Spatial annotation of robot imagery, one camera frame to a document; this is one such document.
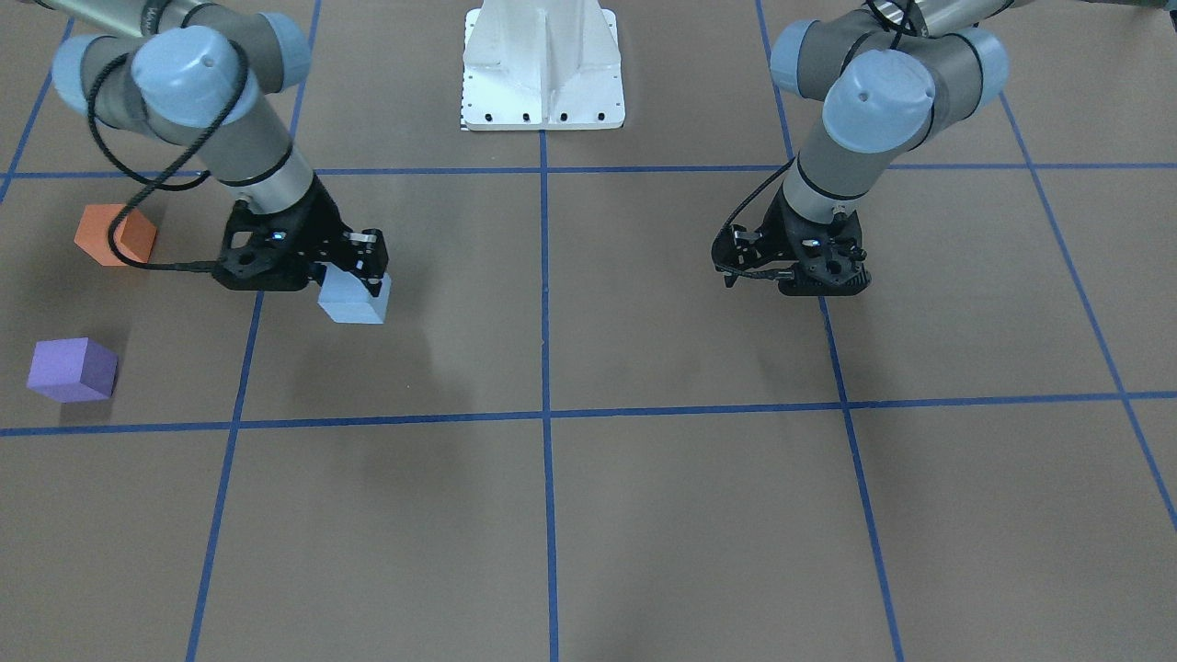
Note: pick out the purple foam block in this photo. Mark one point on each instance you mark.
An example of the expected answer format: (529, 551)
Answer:
(73, 370)

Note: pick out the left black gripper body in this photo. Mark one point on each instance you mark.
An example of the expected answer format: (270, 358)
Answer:
(778, 232)

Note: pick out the orange foam block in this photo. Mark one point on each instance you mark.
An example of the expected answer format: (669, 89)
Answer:
(135, 238)

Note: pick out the light blue foam block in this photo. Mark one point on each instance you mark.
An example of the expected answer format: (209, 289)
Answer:
(346, 300)

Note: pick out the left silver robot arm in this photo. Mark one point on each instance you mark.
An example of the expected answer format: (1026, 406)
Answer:
(889, 76)

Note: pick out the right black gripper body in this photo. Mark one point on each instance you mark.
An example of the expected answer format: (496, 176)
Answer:
(321, 223)

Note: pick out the white pedestal column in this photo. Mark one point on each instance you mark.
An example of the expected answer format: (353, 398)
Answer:
(541, 66)

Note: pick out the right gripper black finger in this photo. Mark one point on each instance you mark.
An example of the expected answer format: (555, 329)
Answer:
(373, 279)

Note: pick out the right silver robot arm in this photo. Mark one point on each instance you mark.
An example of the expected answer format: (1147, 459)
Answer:
(161, 83)

